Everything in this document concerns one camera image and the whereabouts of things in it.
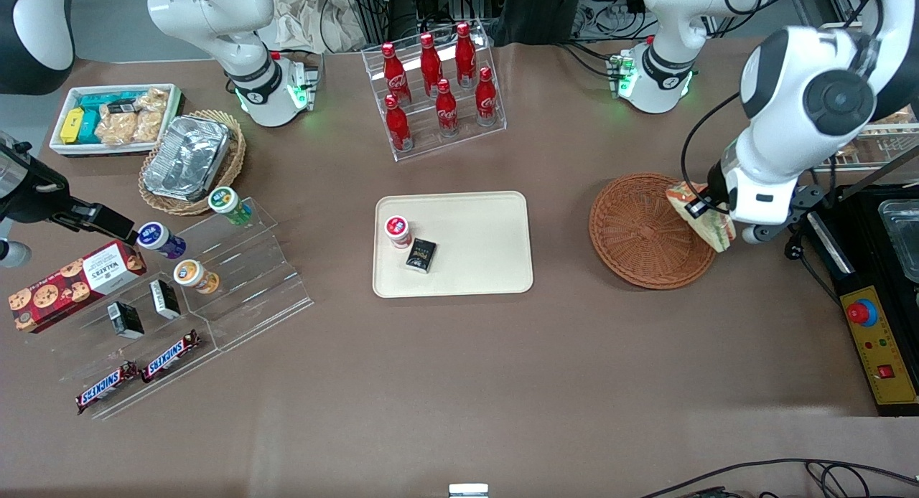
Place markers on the light wicker basket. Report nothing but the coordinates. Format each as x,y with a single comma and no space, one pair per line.
235,153

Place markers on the orange lid yogurt bottle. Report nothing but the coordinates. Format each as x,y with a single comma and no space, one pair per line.
194,275

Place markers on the clear acrylic stepped shelf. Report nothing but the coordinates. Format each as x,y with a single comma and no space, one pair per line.
251,297

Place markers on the green lit base connector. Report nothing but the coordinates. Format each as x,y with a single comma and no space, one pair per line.
300,85
622,74

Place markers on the clear acrylic bottle rack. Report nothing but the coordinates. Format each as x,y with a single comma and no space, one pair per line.
423,143

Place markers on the purple lid yogurt bottle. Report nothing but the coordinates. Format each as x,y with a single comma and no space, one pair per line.
159,240

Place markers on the red white yogurt bottle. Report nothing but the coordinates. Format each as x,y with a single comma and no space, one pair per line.
397,231

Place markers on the green lid yogurt bottle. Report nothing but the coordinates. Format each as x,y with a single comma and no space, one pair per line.
230,204

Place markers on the teal snack pack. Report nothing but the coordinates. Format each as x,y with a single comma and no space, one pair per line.
91,128
97,100

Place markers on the cream plastic tray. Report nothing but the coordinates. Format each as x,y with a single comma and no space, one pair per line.
474,247

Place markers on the clear plastic container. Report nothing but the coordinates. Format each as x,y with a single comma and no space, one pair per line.
901,232

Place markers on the beige cloth bag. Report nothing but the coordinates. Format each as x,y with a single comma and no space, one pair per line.
309,21

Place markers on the red Walkers shortbread box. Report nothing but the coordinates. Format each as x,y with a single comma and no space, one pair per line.
75,284

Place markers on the triangle sandwich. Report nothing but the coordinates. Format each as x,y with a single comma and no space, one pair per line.
711,231

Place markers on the yellow control panel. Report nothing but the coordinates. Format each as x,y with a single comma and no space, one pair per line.
883,340

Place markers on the white plastic bin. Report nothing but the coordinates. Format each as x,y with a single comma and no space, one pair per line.
59,148

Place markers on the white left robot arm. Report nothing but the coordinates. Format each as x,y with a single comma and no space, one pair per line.
797,89

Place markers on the small white grey device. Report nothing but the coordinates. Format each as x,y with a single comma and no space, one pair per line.
468,490

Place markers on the silver foil tray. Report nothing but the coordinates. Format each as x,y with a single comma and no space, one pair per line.
187,157

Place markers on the yellow snack pack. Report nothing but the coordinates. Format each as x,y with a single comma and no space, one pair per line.
72,126

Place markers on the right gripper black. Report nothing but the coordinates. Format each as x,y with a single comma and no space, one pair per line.
37,196

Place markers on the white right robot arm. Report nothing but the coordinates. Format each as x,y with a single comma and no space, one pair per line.
208,13

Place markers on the black machine base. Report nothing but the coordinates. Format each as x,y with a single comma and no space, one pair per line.
854,218

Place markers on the red emergency stop button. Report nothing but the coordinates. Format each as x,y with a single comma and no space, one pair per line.
861,312

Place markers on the Snickers chocolate bar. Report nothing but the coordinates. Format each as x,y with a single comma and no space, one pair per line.
106,387
171,355

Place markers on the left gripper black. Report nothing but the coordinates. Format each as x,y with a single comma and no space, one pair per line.
715,184

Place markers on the black tissue pack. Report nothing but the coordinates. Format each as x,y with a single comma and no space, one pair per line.
421,255

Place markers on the brown wicker basket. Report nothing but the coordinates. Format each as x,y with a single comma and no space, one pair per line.
639,232

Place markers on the clear biscuit bag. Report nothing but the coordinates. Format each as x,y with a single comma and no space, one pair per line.
118,130
153,97
148,126

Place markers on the small black carton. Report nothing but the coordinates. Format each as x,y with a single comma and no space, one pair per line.
126,320
164,299

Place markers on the black metal rod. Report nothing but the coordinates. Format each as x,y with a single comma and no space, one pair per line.
883,171

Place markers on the red cola bottle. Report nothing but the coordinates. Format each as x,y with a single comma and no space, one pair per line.
465,52
393,73
446,109
397,126
431,62
486,96

